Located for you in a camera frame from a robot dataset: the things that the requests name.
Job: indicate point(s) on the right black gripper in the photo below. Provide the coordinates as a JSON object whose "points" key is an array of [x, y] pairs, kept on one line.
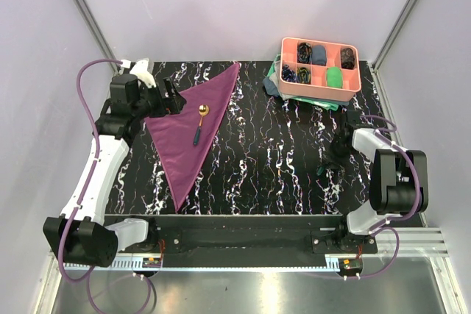
{"points": [[333, 162]]}

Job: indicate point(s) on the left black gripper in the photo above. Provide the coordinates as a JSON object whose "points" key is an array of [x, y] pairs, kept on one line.
{"points": [[172, 104]]}

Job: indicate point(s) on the gold spoon teal handle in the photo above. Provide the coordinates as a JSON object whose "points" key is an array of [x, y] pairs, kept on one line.
{"points": [[203, 111]]}

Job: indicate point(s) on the purple cloth napkin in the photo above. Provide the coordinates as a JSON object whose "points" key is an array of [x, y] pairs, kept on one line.
{"points": [[173, 135]]}

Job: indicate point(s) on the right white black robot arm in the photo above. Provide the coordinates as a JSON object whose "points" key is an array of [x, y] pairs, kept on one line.
{"points": [[398, 187]]}

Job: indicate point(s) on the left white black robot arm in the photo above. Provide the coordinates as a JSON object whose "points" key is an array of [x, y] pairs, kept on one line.
{"points": [[79, 234]]}

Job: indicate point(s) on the green rolled napkin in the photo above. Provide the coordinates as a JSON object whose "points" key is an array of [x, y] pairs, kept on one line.
{"points": [[334, 78]]}

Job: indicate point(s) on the dark patterned rolled napkin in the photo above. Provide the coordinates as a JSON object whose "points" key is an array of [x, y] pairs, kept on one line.
{"points": [[348, 59]]}

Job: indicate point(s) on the blue rolled napkin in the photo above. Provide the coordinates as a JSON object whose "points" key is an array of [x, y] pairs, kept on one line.
{"points": [[318, 55]]}

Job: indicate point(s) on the colourful band bundle middle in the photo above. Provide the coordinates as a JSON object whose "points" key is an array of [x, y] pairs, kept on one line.
{"points": [[303, 76]]}

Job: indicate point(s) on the colourful band bundle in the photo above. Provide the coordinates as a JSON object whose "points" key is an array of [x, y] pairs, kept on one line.
{"points": [[303, 76], [288, 75], [304, 51]]}

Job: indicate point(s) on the pink compartment tray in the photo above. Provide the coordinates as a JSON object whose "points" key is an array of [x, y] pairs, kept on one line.
{"points": [[318, 88]]}

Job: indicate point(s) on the colourful band bundle left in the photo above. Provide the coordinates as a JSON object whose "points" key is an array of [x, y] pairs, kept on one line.
{"points": [[288, 75]]}

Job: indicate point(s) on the stack of folded cloths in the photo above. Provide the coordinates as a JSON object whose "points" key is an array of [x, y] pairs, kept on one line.
{"points": [[272, 87]]}

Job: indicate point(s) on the colourful band bundle top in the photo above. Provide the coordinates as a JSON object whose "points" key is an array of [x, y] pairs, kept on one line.
{"points": [[304, 51]]}

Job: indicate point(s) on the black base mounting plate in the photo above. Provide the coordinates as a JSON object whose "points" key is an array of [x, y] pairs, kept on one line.
{"points": [[321, 234]]}

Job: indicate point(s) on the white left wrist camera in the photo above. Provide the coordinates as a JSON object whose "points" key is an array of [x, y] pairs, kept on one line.
{"points": [[142, 69]]}

